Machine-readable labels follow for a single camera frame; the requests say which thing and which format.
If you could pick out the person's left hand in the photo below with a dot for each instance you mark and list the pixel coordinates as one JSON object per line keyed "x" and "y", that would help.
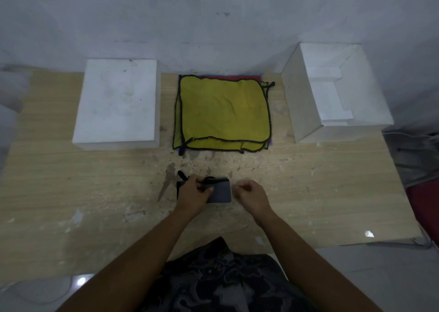
{"x": 193, "y": 196}

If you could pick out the person's right hand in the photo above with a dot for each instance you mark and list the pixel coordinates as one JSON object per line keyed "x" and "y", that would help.
{"x": 253, "y": 196}

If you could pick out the person's left fingers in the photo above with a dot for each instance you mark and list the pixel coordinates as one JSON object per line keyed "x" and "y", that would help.
{"x": 206, "y": 189}

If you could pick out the person's right fingers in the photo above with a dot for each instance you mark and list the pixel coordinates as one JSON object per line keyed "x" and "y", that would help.
{"x": 240, "y": 189}

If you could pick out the grey cloth black trim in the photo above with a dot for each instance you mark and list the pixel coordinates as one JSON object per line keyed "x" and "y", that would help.
{"x": 221, "y": 192}

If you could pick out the person's right forearm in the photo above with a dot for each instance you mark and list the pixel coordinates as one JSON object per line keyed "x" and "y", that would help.
{"x": 308, "y": 267}

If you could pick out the person's left forearm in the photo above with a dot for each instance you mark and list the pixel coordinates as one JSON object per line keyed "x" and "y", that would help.
{"x": 137, "y": 263}

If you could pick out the yellow cloth black trim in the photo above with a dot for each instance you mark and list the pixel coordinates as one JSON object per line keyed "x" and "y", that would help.
{"x": 224, "y": 111}
{"x": 219, "y": 146}

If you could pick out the person's dark patterned clothing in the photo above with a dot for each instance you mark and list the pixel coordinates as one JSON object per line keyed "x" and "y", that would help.
{"x": 223, "y": 281}

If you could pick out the white closed box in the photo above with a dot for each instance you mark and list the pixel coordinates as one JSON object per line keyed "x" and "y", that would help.
{"x": 118, "y": 103}

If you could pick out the white open box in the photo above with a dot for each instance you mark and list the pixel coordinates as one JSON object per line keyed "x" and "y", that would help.
{"x": 334, "y": 92}

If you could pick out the grey fabric heap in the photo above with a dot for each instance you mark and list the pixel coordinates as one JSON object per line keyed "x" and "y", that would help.
{"x": 413, "y": 150}

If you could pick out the red object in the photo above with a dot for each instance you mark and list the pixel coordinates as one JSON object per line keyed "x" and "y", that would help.
{"x": 425, "y": 205}

